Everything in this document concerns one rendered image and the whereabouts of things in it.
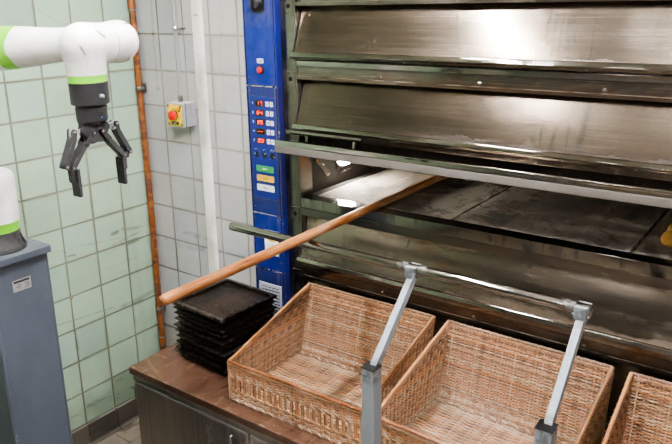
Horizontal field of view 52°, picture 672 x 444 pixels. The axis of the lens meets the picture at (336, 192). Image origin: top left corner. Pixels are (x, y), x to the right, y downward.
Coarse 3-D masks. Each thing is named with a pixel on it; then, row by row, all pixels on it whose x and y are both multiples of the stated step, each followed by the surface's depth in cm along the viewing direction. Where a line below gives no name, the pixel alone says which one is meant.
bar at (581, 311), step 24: (312, 240) 218; (384, 264) 202; (408, 264) 198; (408, 288) 195; (480, 288) 185; (504, 288) 181; (576, 312) 169; (384, 336) 190; (576, 336) 168; (552, 408) 161; (552, 432) 156
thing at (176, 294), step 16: (432, 176) 281; (400, 192) 259; (368, 208) 242; (336, 224) 227; (288, 240) 209; (304, 240) 214; (256, 256) 197; (272, 256) 202; (224, 272) 187; (176, 288) 175; (192, 288) 178
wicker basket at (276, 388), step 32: (320, 288) 265; (288, 320) 260; (320, 320) 264; (352, 320) 257; (384, 320) 249; (416, 320) 242; (256, 352) 246; (288, 352) 262; (320, 352) 264; (352, 352) 256; (416, 352) 230; (256, 384) 229; (288, 384) 220; (320, 384) 246; (352, 384) 245; (384, 384) 214; (288, 416) 224; (320, 416) 215; (352, 416) 208
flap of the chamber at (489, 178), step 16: (336, 160) 232; (352, 160) 228; (368, 160) 225; (384, 160) 221; (448, 176) 208; (464, 176) 205; (480, 176) 202; (496, 176) 200; (560, 192) 189; (576, 192) 187; (592, 192) 184; (608, 192) 182
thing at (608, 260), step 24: (384, 216) 244; (408, 216) 240; (432, 216) 239; (480, 240) 224; (504, 240) 219; (528, 240) 214; (552, 240) 213; (600, 264) 202; (624, 264) 198; (648, 264) 194
